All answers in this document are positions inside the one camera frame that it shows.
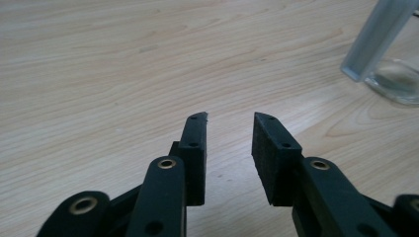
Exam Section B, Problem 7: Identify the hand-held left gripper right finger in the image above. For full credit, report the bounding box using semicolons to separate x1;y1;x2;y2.
251;112;399;237

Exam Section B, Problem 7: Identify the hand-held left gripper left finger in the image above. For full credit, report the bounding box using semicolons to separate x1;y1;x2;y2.
125;111;210;237

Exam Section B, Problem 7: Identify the clear glass jar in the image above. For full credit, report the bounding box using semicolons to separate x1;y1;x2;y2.
363;57;419;107

